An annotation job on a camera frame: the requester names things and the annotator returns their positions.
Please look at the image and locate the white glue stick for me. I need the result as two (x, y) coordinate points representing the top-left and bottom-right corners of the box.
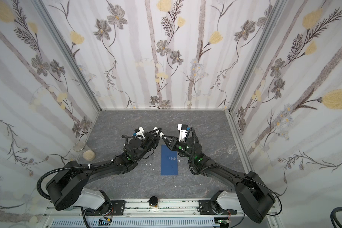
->
(154, 127), (164, 138)

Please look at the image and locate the dark blue envelope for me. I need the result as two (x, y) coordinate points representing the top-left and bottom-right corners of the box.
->
(161, 145), (178, 176)

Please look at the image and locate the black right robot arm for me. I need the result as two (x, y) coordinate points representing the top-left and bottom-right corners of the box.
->
(161, 135), (276, 223)

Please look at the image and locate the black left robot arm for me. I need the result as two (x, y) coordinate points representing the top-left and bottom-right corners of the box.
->
(36, 128), (162, 211)

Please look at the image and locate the clear glass cup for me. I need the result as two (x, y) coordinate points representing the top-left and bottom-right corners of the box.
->
(227, 144), (237, 155)

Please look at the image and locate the glass jar with cork lid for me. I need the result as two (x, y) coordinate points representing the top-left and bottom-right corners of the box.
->
(72, 141), (96, 162)

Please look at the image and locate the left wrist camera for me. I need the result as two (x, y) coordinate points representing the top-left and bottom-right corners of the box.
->
(133, 127), (145, 140)

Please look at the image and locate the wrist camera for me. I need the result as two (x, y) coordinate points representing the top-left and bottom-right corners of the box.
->
(177, 124), (190, 142)
(133, 127), (145, 140)

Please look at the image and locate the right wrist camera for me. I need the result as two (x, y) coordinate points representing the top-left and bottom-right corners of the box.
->
(177, 124), (190, 142)

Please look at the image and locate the black cylinder on rail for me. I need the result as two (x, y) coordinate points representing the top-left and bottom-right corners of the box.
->
(149, 196), (159, 209)

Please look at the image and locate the aluminium mounting rail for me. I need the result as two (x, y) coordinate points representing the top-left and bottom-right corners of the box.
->
(42, 198), (278, 219)

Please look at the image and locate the white perforated cable duct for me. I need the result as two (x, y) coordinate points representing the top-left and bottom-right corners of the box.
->
(48, 218), (219, 228)

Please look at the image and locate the black corrugated cable hose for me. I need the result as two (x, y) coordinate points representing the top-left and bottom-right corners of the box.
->
(36, 161), (115, 200)

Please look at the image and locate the black hose bottom right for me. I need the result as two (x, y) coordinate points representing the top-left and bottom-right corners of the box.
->
(330, 206), (342, 228)

